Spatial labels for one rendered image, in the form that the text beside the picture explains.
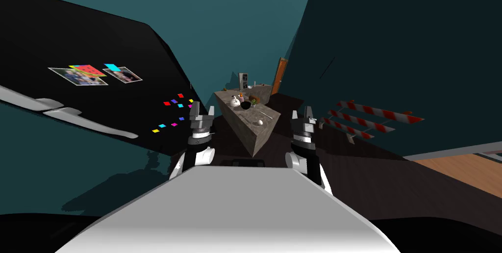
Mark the grey fridge handle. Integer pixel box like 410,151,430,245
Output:
42,106,140,140
0,84,65,113

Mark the grey kitchen counter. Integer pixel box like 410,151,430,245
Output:
223,72,274,105

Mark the orange wooden door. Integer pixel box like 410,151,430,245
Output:
270,57,289,97

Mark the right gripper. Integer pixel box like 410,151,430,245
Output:
290,105,317,137

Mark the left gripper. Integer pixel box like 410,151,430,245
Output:
189,101,216,138

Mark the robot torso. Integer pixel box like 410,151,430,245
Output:
54,158,401,253

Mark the red white striped barrier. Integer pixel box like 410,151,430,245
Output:
318,100,426,144

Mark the black fridge with magnets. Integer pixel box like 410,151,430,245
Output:
0,0,209,157

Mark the grey stone kitchen island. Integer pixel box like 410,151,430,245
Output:
213,90,282,158

